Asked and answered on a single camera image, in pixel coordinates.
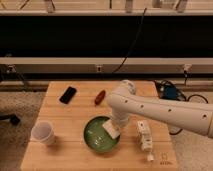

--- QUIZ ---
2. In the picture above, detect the green ceramic bowl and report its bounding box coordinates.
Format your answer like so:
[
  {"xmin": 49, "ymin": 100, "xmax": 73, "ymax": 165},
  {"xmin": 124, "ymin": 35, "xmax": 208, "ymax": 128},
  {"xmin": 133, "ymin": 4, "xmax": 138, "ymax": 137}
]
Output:
[{"xmin": 83, "ymin": 116, "xmax": 120, "ymax": 153}]

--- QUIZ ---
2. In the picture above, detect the blue power box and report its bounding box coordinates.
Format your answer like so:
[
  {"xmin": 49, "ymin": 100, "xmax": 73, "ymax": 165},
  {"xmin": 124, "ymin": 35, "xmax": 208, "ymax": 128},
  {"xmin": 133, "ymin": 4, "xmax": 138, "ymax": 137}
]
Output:
[{"xmin": 160, "ymin": 82, "xmax": 179, "ymax": 100}]

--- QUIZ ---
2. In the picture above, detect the black floor cable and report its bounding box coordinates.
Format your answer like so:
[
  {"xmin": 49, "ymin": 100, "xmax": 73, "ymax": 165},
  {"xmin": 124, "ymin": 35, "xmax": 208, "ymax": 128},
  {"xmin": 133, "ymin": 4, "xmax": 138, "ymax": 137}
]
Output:
[{"xmin": 168, "ymin": 93, "xmax": 209, "ymax": 136}]

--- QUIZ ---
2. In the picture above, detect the white plastic cup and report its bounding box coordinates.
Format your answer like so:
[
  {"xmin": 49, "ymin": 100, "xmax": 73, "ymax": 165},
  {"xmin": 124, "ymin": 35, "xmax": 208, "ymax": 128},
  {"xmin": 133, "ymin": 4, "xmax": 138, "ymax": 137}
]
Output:
[{"xmin": 31, "ymin": 121, "xmax": 55, "ymax": 145}]

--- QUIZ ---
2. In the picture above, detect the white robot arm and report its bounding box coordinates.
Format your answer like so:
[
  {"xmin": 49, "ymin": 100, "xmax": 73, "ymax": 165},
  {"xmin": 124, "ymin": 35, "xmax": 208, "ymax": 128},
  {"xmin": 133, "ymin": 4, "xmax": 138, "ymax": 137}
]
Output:
[{"xmin": 103, "ymin": 80, "xmax": 213, "ymax": 139}]

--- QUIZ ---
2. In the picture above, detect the white wall bracket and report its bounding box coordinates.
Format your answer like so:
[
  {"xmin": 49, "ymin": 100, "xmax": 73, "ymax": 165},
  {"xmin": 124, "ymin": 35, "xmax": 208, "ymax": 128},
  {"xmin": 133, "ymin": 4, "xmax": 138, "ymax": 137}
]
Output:
[{"xmin": 183, "ymin": 64, "xmax": 192, "ymax": 72}]

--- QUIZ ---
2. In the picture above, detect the black chair base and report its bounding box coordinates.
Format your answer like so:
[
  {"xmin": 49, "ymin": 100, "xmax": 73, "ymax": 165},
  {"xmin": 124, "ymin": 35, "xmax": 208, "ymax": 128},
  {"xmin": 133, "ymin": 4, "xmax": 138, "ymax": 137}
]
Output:
[{"xmin": 0, "ymin": 114, "xmax": 20, "ymax": 125}]

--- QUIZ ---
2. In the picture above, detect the white sponge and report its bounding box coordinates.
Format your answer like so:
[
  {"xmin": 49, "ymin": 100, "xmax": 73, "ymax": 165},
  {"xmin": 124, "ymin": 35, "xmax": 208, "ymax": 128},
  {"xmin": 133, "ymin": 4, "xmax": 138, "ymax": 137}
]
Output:
[{"xmin": 103, "ymin": 120, "xmax": 120, "ymax": 139}]

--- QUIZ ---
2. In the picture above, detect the black smartphone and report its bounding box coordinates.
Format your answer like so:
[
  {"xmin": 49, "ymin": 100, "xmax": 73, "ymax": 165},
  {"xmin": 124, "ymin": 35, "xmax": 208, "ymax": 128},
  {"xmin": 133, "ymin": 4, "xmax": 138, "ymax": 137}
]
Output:
[{"xmin": 59, "ymin": 87, "xmax": 77, "ymax": 104}]

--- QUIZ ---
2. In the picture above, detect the black hanging cable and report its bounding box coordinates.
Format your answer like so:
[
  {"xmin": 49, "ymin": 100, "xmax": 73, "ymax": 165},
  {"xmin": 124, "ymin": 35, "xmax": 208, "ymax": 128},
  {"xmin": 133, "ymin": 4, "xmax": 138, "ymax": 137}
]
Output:
[{"xmin": 111, "ymin": 7, "xmax": 148, "ymax": 75}]

